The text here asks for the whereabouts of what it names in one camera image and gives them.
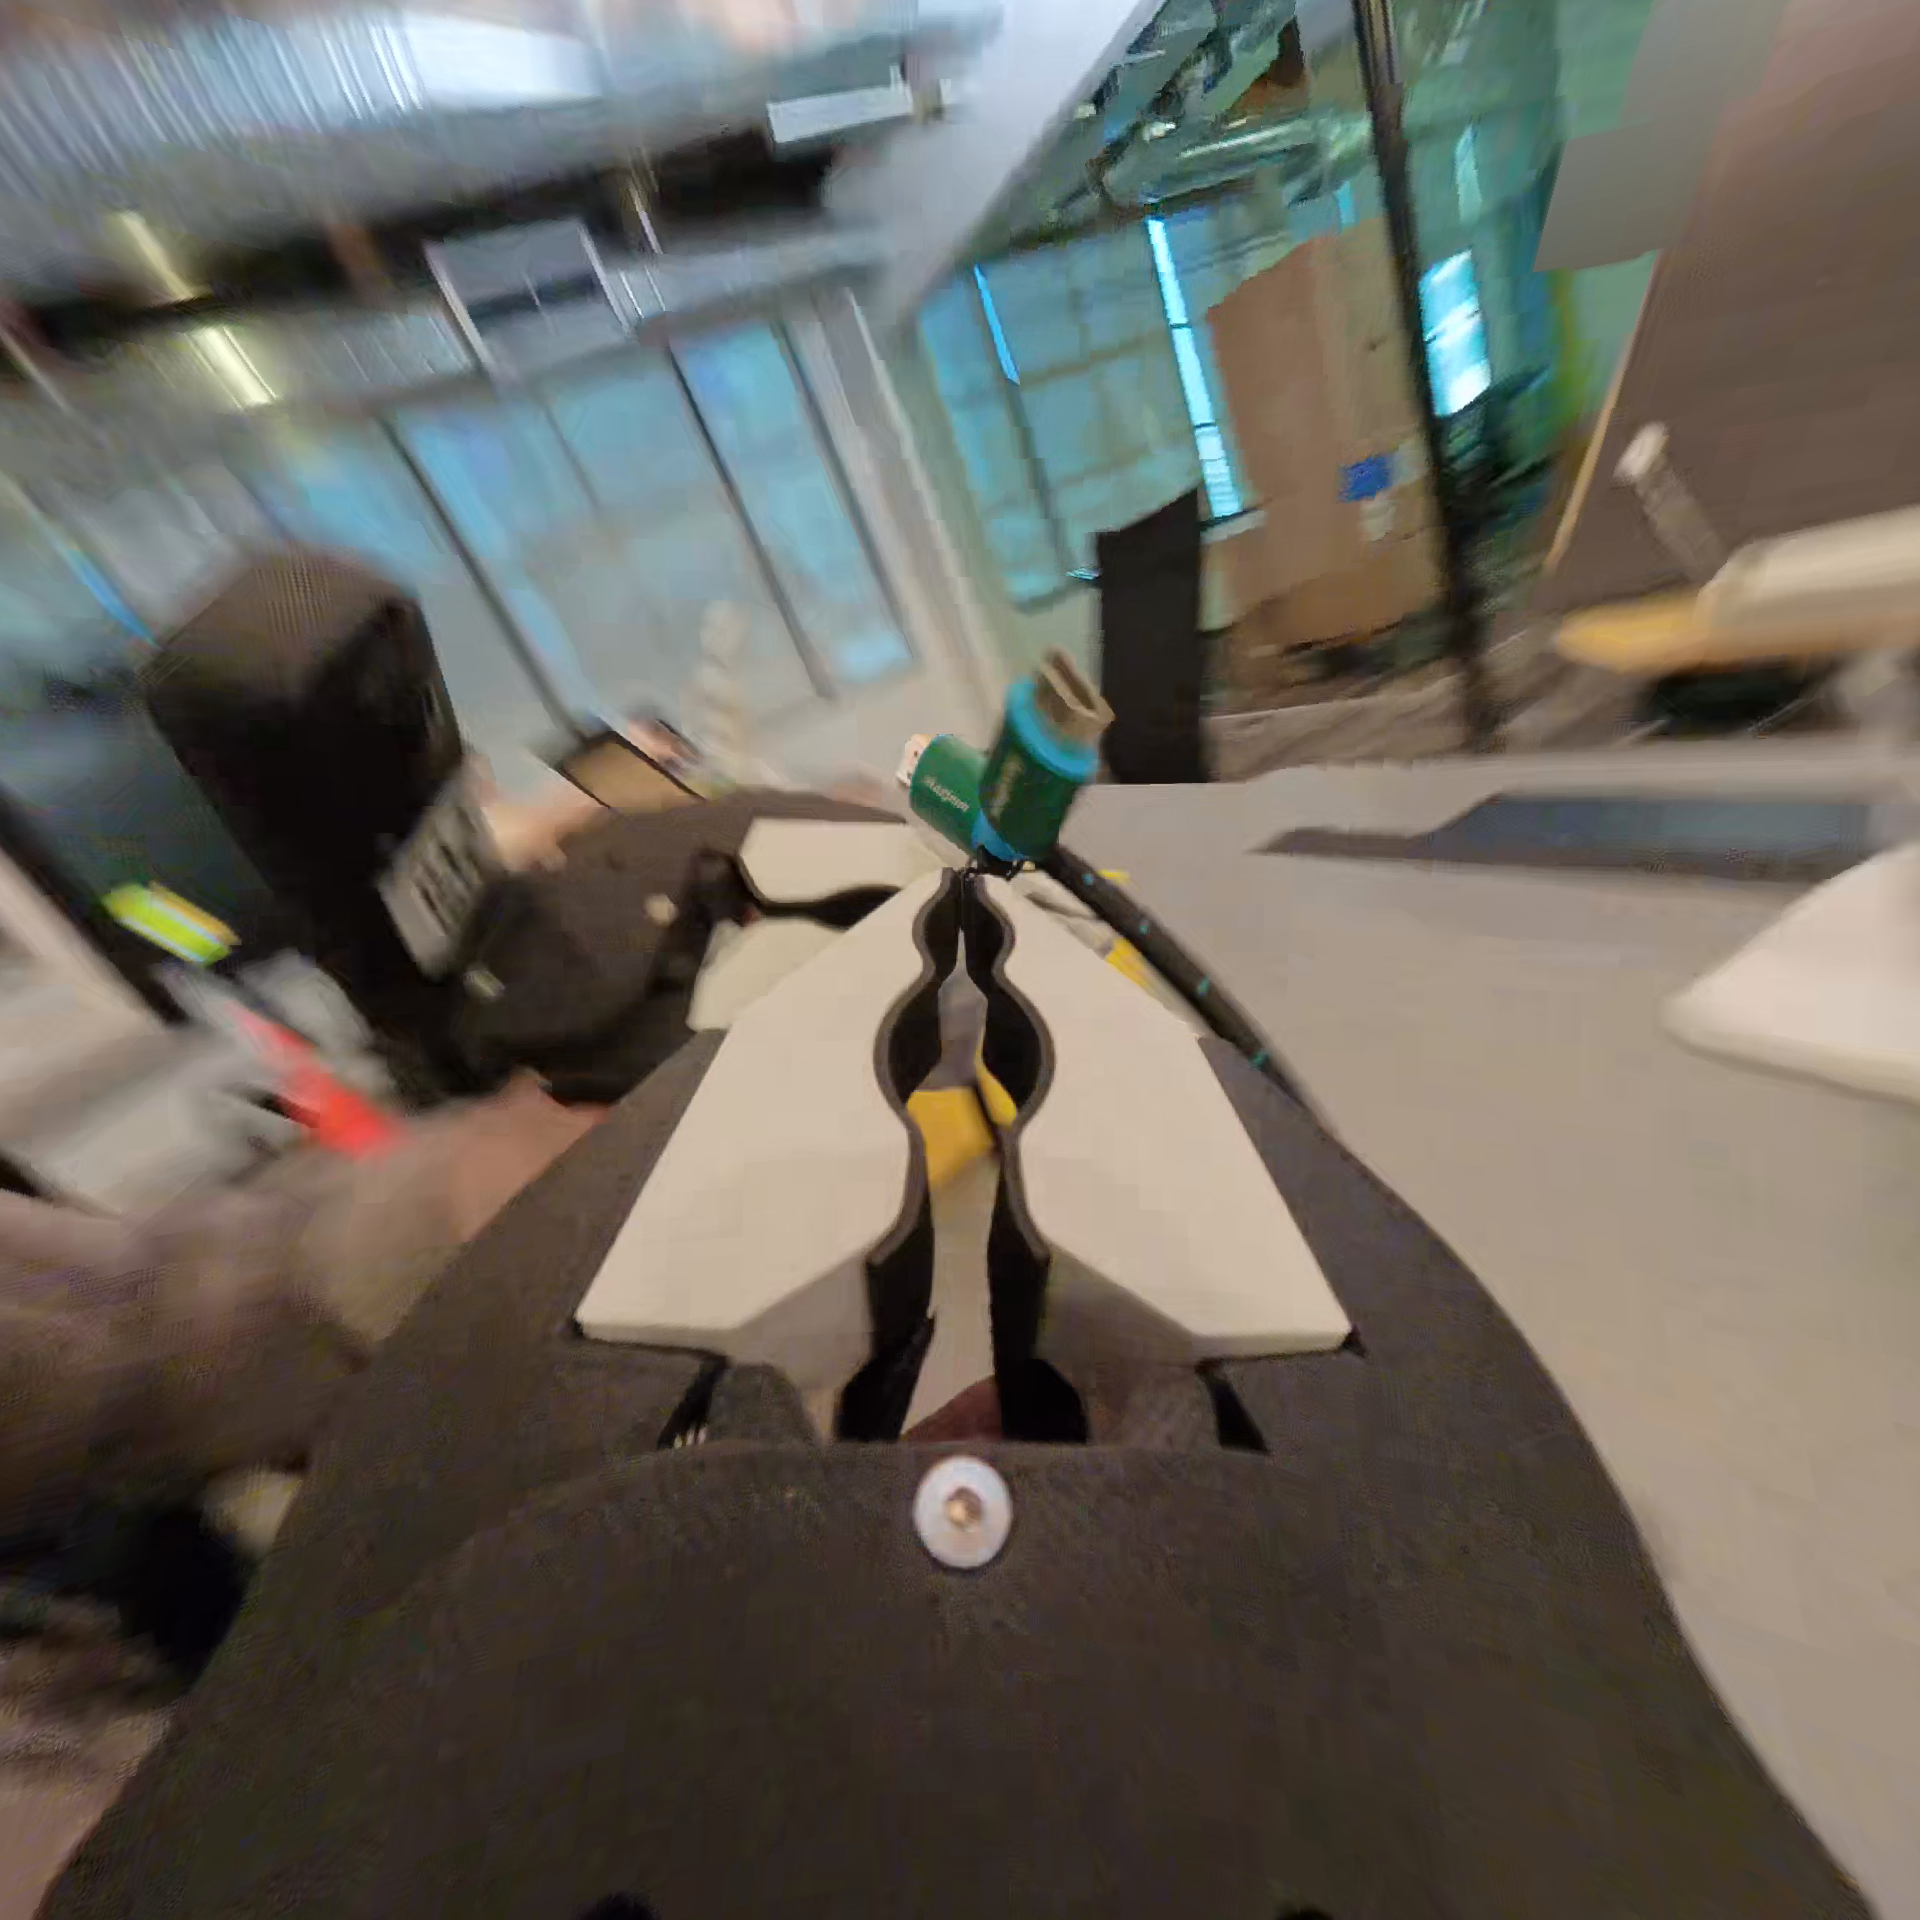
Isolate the wooden board with black surface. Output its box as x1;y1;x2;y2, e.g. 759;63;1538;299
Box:
1546;0;1920;680

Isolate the person's left forearm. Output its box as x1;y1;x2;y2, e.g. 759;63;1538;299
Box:
0;1157;392;1539

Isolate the braided hdmi cable green plug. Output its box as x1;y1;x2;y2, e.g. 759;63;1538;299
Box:
901;666;1301;1105

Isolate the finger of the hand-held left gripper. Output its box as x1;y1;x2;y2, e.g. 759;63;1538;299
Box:
688;913;834;1038
735;812;950;909

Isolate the black pole with round base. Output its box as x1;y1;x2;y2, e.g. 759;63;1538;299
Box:
1353;0;1506;752

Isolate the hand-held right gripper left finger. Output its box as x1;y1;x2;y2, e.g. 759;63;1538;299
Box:
579;877;947;1360

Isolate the yellow plastic bin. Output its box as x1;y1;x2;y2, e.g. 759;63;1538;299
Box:
909;925;1163;1188

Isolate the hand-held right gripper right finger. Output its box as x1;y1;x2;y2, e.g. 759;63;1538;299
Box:
986;877;1356;1361

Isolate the black office chair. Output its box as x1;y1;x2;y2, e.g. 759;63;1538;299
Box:
1092;489;1215;789

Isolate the person's left hand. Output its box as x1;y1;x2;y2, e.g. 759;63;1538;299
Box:
299;1074;608;1351

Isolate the orange traffic cone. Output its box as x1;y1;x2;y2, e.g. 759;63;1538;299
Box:
226;1007;410;1158

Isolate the white laptop stand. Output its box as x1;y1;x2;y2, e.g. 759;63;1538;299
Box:
1617;422;1920;1111

